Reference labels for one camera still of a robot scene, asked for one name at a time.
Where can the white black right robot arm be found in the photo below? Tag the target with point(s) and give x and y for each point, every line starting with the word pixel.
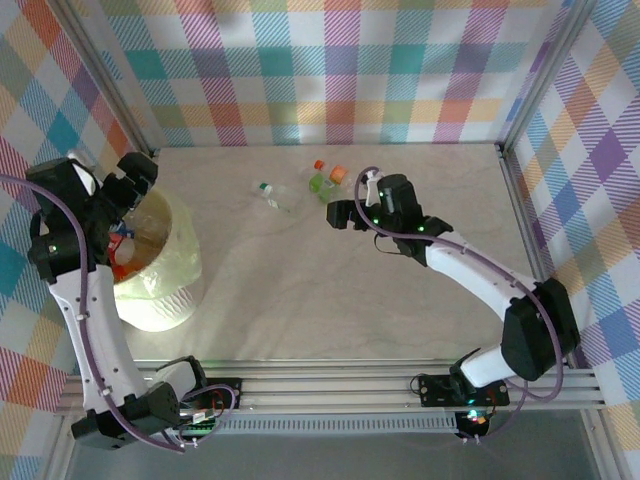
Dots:
pixel 475 272

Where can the pale yellow plastic bin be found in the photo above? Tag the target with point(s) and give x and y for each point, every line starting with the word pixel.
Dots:
pixel 170 300

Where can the clear bottle wide orange cap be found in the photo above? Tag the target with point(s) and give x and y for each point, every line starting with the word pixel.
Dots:
pixel 339 173

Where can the clear bottle small green cap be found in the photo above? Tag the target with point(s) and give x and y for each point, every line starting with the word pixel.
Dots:
pixel 264 188

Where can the small circuit board with lights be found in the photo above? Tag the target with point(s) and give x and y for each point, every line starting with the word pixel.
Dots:
pixel 472 417

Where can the green circuit board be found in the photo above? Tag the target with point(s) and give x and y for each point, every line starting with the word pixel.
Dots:
pixel 200 427

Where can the aluminium frame post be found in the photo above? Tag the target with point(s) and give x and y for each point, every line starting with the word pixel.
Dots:
pixel 111 80
pixel 546 75

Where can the aluminium side rail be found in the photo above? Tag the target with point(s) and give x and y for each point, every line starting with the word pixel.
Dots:
pixel 529 220

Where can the aluminium frame rail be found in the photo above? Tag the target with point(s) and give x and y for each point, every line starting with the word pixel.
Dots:
pixel 325 387

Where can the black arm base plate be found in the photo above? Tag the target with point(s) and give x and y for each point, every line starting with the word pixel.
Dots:
pixel 435 390
pixel 227 387

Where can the aluminium frame leg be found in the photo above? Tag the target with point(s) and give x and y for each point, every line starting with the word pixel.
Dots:
pixel 57 465
pixel 600 450

